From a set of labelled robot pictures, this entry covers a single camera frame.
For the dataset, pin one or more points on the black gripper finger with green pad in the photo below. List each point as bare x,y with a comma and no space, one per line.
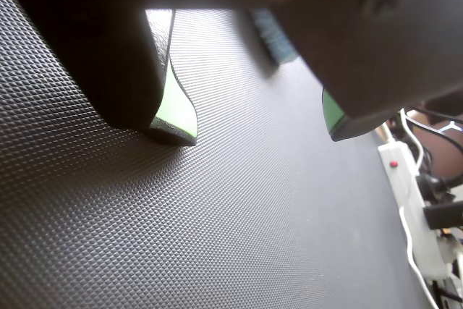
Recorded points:
380,52
101,52

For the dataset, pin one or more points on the small black box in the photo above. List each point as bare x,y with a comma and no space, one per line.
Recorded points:
272,39

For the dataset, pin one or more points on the white power strip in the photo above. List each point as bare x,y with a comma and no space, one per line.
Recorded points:
401,178

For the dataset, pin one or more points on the black power plug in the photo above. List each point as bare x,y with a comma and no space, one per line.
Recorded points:
432,184
445,215

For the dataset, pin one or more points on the large black textured mat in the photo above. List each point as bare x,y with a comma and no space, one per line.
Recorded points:
217,215

